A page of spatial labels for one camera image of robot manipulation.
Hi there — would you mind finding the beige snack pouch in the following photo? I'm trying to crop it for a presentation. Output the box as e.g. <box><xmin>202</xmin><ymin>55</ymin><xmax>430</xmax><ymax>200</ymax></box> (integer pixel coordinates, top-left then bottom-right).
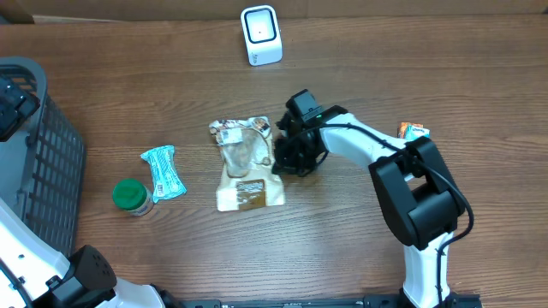
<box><xmin>209</xmin><ymin>116</ymin><xmax>285</xmax><ymax>212</ymax></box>

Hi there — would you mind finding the small orange box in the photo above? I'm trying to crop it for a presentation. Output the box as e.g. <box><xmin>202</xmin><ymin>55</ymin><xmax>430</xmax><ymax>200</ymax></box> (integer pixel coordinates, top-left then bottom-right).
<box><xmin>397</xmin><ymin>122</ymin><xmax>413</xmax><ymax>140</ymax></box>

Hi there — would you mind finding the small teal tissue pack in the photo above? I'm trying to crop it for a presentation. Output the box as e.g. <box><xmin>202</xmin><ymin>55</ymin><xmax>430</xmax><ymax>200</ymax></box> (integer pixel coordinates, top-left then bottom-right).
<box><xmin>403</xmin><ymin>124</ymin><xmax>430</xmax><ymax>141</ymax></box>

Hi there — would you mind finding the light green wipes packet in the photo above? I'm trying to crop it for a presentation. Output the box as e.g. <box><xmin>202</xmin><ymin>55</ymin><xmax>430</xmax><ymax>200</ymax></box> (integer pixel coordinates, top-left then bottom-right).
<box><xmin>140</xmin><ymin>145</ymin><xmax>187</xmax><ymax>203</ymax></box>

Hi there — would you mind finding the green lid white jar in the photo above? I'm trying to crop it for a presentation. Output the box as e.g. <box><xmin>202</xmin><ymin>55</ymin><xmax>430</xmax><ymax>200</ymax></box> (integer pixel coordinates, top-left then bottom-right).
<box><xmin>112</xmin><ymin>179</ymin><xmax>154</xmax><ymax>216</ymax></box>

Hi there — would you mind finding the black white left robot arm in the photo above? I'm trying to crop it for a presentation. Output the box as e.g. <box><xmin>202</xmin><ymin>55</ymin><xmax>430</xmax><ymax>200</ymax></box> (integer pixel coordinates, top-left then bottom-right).
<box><xmin>1</xmin><ymin>73</ymin><xmax>180</xmax><ymax>307</ymax></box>

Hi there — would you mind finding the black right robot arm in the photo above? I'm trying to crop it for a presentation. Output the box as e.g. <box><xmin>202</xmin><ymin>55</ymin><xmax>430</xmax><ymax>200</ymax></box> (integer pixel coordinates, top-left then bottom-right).
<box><xmin>272</xmin><ymin>90</ymin><xmax>474</xmax><ymax>307</ymax></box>

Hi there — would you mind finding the white barcode scanner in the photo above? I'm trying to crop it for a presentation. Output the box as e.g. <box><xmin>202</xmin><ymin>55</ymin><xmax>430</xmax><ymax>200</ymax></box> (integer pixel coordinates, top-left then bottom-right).
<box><xmin>241</xmin><ymin>4</ymin><xmax>283</xmax><ymax>67</ymax></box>

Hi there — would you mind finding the grey plastic mesh basket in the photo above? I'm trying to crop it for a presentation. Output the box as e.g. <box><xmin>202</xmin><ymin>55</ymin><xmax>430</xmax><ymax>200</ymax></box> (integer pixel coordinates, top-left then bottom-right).
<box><xmin>1</xmin><ymin>56</ymin><xmax>86</xmax><ymax>257</ymax></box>

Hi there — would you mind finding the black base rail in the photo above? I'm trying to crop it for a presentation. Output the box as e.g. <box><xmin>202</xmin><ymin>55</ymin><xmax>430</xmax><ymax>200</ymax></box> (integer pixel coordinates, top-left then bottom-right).
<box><xmin>179</xmin><ymin>293</ymin><xmax>483</xmax><ymax>308</ymax></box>

